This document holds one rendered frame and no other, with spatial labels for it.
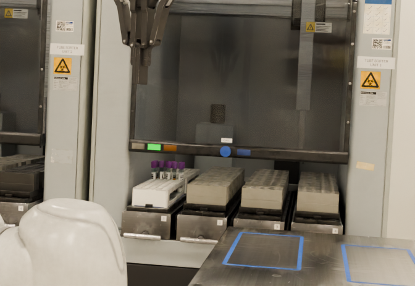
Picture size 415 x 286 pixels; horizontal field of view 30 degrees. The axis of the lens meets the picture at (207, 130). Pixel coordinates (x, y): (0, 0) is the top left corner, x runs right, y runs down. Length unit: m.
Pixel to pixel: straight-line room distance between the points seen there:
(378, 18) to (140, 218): 0.84
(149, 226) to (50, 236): 1.06
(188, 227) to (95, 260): 1.03
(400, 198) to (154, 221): 1.43
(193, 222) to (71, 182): 0.39
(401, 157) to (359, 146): 1.14
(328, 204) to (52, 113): 0.82
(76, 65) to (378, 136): 0.86
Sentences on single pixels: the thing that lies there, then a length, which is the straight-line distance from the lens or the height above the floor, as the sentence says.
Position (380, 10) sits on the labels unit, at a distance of 2.15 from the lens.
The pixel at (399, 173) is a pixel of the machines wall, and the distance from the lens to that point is 3.28.
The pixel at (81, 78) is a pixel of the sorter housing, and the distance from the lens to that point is 2.23.
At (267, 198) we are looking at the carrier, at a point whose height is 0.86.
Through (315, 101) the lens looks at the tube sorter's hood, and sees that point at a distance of 2.12.
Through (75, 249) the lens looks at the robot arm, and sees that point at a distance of 1.07.
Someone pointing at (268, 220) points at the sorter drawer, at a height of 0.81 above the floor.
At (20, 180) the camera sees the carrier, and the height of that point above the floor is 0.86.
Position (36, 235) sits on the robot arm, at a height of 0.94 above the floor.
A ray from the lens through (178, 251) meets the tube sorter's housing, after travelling 2.11.
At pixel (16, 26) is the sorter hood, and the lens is 2.29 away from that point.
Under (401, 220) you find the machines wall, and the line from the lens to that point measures 3.30.
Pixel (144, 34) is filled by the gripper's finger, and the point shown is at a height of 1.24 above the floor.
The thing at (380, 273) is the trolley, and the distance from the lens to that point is 1.50.
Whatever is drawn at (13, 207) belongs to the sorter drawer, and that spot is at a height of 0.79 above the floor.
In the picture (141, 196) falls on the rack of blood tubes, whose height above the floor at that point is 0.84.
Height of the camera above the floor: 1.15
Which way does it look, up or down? 3 degrees down
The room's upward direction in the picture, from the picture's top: 3 degrees clockwise
